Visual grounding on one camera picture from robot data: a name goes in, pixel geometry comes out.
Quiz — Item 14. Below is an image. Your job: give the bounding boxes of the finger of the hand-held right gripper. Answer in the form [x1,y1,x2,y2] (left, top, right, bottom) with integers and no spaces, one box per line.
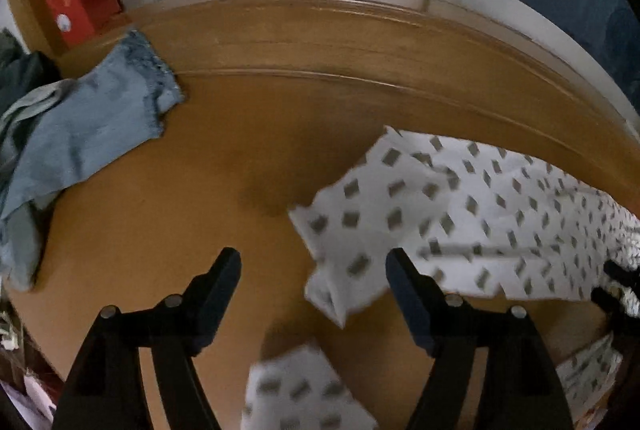
[590,287,640,317]
[603,259,640,285]

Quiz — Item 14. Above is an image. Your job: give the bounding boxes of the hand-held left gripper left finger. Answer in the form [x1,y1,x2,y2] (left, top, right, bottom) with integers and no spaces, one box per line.
[52,247,242,430]

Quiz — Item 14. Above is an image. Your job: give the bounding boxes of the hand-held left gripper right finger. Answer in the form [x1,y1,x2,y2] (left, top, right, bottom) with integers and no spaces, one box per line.
[386,249,573,430]

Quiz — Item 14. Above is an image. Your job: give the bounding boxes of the white diamond-print garment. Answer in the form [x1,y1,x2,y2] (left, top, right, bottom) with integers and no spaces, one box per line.
[241,125,640,430]

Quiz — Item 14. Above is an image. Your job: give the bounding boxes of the blue denim jeans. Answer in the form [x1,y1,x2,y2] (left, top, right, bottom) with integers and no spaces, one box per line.
[0,29,185,291]

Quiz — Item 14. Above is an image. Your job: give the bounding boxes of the grey-green garment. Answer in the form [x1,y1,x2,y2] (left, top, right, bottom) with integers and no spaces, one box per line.
[0,79,76,171]

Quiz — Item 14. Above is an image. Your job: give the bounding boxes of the dark garment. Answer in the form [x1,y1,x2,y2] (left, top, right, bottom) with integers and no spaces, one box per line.
[0,29,63,111]

